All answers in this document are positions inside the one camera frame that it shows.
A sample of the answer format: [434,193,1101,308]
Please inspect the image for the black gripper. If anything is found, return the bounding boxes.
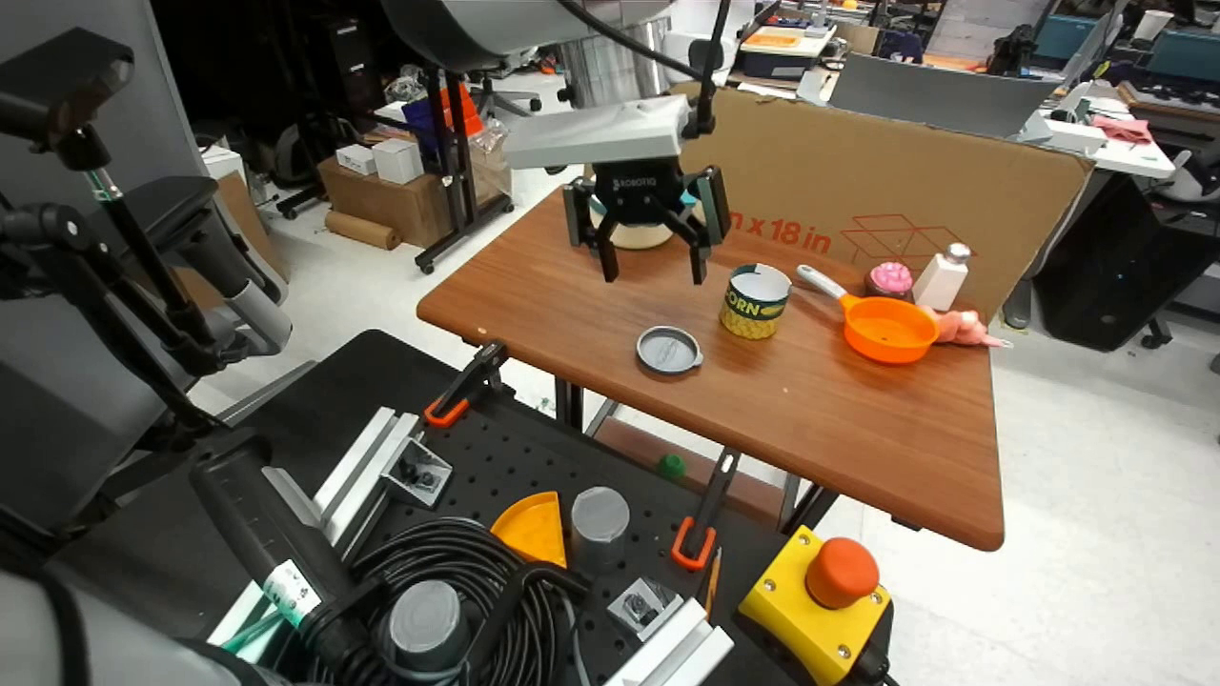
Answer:
[561,156,736,291]

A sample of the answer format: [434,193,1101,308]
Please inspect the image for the grey plastic lid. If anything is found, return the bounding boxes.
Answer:
[632,320,706,382]

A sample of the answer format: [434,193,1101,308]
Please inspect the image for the small white bottle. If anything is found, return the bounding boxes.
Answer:
[911,239,975,316]

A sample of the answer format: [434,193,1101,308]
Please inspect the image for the white bowl teal band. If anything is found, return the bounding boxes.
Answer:
[606,212,685,256]

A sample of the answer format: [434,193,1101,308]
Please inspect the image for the yellow corn can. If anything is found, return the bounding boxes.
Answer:
[718,259,796,345]

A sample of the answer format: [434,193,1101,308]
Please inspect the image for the black floor stand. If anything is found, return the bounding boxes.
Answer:
[417,70,519,277]

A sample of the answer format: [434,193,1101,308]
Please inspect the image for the brown cardboard panel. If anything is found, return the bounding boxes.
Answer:
[684,87,1099,326]

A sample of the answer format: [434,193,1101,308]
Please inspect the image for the pink rose toy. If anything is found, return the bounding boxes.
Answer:
[867,259,918,301]

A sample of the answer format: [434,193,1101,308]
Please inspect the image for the brown cardboard box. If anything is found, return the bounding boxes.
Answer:
[318,128,510,250]

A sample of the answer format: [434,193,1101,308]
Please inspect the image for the grey cylinder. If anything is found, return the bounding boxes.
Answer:
[570,483,637,554]

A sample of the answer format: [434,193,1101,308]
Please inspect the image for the large orange wedge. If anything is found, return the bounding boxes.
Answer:
[487,488,572,573]

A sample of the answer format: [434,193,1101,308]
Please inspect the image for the light pink soft toy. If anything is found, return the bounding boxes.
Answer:
[934,303,1008,354]

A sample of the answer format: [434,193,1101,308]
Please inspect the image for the orange pencil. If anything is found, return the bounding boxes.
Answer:
[700,545,730,617]

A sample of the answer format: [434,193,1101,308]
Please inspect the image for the aluminium extrusion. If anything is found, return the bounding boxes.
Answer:
[308,404,431,519]
[601,596,740,686]

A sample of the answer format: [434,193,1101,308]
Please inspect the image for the yellow emergency stop button box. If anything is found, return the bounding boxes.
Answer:
[736,522,896,686]

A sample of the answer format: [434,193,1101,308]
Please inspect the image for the grey round knob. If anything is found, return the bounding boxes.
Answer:
[379,574,470,679]

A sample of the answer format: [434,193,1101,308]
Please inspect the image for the black office chair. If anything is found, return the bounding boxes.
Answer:
[1031,150,1220,354]

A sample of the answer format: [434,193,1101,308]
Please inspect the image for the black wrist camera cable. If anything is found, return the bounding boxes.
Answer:
[553,0,736,140]

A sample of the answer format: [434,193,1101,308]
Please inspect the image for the grey metal table frame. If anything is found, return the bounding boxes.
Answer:
[550,377,932,536]

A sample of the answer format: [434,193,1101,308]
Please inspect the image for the black clamp orange handle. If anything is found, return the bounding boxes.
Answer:
[666,447,742,574]
[418,338,510,434]

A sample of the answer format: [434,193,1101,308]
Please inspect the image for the orange funnel white handle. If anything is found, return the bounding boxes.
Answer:
[794,259,950,371]

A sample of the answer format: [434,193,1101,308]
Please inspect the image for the white tagged bracket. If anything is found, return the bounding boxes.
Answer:
[379,434,459,509]
[606,574,685,643]

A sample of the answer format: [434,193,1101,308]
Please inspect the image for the black cable bundle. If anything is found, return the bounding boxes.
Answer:
[272,509,601,686]

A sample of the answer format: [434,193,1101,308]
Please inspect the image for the black cylindrical post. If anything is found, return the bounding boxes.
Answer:
[188,424,384,672]

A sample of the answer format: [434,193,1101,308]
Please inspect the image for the black camera on tripod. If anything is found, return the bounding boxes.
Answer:
[0,28,296,434]

